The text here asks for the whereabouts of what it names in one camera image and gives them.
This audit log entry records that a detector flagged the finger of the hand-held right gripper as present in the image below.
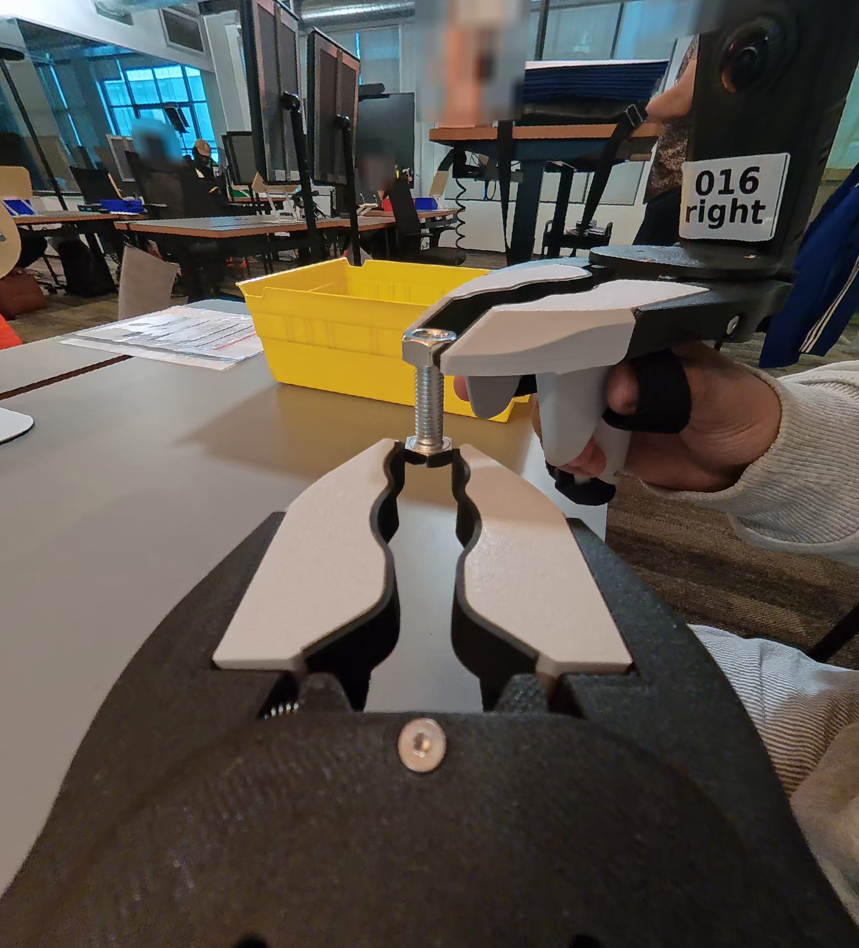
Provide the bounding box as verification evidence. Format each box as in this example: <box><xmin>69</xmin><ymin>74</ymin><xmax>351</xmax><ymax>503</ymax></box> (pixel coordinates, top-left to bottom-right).
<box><xmin>407</xmin><ymin>261</ymin><xmax>595</xmax><ymax>425</ymax></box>
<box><xmin>439</xmin><ymin>280</ymin><xmax>709</xmax><ymax>379</ymax></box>

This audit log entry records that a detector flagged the standing desk with orange top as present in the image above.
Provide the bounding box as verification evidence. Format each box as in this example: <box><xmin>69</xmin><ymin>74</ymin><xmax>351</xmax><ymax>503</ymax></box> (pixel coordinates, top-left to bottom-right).
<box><xmin>429</xmin><ymin>122</ymin><xmax>664</xmax><ymax>260</ymax></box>

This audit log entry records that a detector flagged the black office chair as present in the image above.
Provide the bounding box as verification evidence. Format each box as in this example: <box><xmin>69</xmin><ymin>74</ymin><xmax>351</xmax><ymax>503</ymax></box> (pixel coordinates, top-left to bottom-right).
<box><xmin>381</xmin><ymin>178</ymin><xmax>468</xmax><ymax>266</ymax></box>

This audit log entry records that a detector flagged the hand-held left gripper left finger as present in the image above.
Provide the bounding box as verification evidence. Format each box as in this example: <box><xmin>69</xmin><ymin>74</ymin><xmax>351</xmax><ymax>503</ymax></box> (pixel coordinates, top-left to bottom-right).
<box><xmin>212</xmin><ymin>437</ymin><xmax>402</xmax><ymax>671</ymax></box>

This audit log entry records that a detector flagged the person's right forearm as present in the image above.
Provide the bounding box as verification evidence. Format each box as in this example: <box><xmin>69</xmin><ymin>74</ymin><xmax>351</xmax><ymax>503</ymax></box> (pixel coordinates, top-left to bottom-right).
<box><xmin>640</xmin><ymin>359</ymin><xmax>859</xmax><ymax>579</ymax></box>

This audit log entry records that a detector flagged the long office desk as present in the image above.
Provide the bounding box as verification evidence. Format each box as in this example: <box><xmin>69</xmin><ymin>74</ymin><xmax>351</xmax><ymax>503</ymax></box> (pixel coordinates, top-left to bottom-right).
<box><xmin>115</xmin><ymin>209</ymin><xmax>462</xmax><ymax>297</ymax></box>

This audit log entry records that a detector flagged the steel bolt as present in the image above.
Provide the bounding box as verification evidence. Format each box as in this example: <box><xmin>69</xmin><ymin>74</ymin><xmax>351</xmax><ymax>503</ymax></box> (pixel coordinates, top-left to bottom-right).
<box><xmin>403</xmin><ymin>361</ymin><xmax>454</xmax><ymax>466</ymax></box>

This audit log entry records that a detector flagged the steel hex nut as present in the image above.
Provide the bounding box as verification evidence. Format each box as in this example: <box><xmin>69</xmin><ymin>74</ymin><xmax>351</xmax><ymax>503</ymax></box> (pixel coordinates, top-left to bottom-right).
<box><xmin>401</xmin><ymin>329</ymin><xmax>459</xmax><ymax>365</ymax></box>

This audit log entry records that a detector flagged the yellow plastic bin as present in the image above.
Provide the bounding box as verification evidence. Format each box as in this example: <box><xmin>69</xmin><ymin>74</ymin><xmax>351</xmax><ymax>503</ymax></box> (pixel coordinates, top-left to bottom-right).
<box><xmin>237</xmin><ymin>258</ymin><xmax>530</xmax><ymax>425</ymax></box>

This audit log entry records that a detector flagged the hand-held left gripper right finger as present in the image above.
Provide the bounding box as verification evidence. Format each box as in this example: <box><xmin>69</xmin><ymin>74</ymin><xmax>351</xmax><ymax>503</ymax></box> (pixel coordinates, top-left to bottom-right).
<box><xmin>452</xmin><ymin>443</ymin><xmax>635</xmax><ymax>675</ymax></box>

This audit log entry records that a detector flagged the monitor on pole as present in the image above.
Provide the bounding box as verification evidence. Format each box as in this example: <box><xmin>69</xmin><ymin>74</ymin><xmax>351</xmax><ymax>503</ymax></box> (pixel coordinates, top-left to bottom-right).
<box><xmin>240</xmin><ymin>0</ymin><xmax>306</xmax><ymax>264</ymax></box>
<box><xmin>306</xmin><ymin>28</ymin><xmax>361</xmax><ymax>264</ymax></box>

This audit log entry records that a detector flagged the person's striped shirt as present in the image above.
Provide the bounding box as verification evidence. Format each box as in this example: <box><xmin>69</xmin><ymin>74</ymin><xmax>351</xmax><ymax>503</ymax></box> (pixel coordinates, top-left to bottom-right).
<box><xmin>689</xmin><ymin>622</ymin><xmax>859</xmax><ymax>797</ymax></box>

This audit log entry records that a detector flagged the laminated paper sheet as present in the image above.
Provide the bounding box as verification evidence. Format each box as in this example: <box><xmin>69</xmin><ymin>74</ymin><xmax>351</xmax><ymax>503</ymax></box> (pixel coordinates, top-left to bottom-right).
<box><xmin>61</xmin><ymin>306</ymin><xmax>264</xmax><ymax>371</ymax></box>

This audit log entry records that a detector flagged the brown bag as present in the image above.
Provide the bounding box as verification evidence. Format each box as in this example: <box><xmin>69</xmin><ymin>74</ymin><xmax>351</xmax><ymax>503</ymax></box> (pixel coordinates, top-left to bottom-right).
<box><xmin>0</xmin><ymin>267</ymin><xmax>49</xmax><ymax>319</ymax></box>

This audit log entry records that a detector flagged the black monitor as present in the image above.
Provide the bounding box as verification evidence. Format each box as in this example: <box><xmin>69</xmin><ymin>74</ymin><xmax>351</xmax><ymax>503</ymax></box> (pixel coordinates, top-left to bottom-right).
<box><xmin>355</xmin><ymin>92</ymin><xmax>417</xmax><ymax>173</ymax></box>

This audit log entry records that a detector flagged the grey desk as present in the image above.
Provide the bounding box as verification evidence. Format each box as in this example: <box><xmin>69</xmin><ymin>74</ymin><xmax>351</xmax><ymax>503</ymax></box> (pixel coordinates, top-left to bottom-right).
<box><xmin>0</xmin><ymin>298</ymin><xmax>610</xmax><ymax>948</ymax></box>

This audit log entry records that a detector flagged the blue jacket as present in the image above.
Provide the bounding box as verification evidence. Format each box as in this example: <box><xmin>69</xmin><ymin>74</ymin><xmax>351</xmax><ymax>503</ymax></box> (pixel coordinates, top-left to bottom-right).
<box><xmin>759</xmin><ymin>122</ymin><xmax>859</xmax><ymax>369</ymax></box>

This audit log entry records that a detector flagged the grey board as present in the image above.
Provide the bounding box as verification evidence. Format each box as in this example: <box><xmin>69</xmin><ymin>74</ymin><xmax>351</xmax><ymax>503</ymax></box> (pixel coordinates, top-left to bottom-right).
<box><xmin>117</xmin><ymin>244</ymin><xmax>180</xmax><ymax>321</ymax></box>

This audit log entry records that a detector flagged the person's right hand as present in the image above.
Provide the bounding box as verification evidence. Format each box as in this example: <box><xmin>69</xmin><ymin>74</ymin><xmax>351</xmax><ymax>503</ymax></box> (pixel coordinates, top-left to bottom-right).
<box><xmin>453</xmin><ymin>344</ymin><xmax>783</xmax><ymax>493</ymax></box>

